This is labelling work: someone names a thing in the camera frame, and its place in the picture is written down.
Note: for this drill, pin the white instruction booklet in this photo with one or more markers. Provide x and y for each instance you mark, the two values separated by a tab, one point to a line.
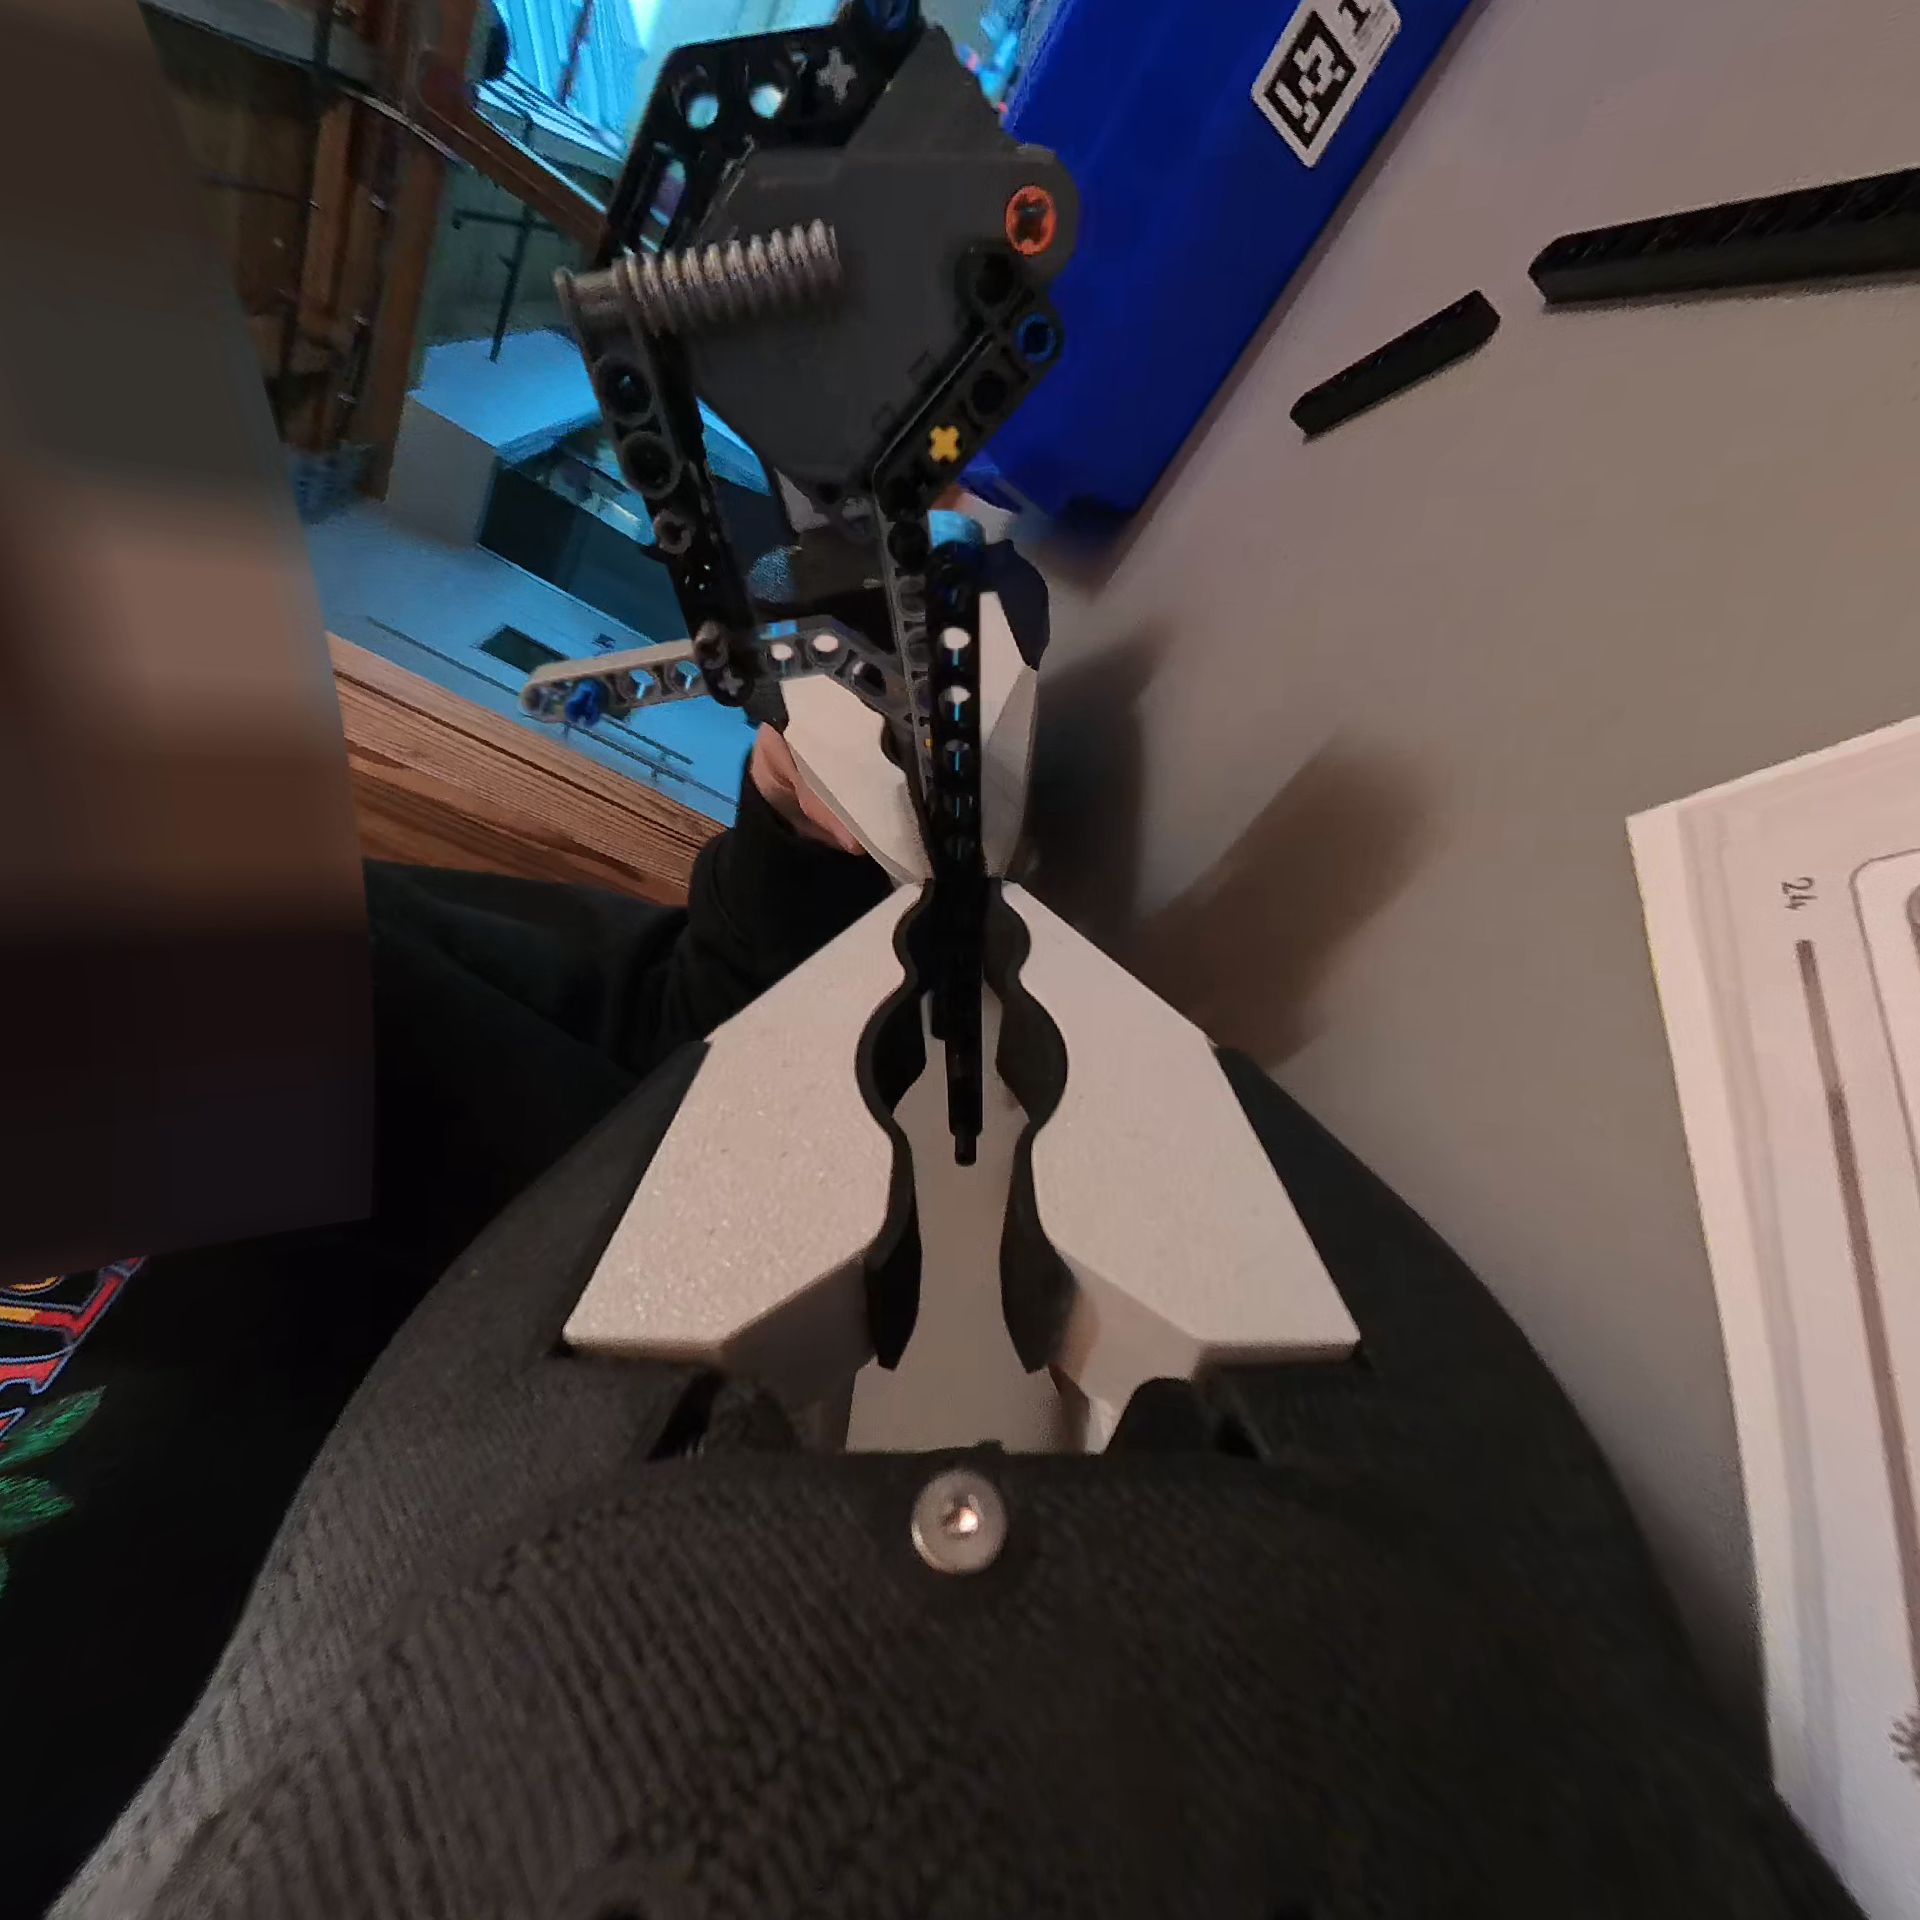
1770	1201

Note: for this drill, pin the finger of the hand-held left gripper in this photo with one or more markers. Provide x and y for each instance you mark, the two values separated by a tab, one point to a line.
1014	720
850	773

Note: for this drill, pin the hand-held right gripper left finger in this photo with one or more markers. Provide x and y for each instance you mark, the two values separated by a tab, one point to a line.
722	1184

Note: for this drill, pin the black and grey toy assembly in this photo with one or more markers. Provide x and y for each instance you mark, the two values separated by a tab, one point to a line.
857	271

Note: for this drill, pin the wooden parapet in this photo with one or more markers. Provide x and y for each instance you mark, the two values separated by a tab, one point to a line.
495	780

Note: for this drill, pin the blue plastic bin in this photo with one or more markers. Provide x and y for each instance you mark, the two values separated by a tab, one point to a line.
1201	224

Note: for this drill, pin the person's left hand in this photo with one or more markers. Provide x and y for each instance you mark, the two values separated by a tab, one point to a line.
778	787

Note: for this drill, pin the person's left forearm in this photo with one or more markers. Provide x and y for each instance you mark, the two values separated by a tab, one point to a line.
764	937

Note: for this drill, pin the long black toy beam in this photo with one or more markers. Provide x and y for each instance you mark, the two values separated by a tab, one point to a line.
1741	240

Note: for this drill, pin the short black toy beam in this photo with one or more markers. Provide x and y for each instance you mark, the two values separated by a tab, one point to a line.
1395	364

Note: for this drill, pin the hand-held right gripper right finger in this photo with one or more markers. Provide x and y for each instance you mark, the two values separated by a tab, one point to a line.
1201	1201

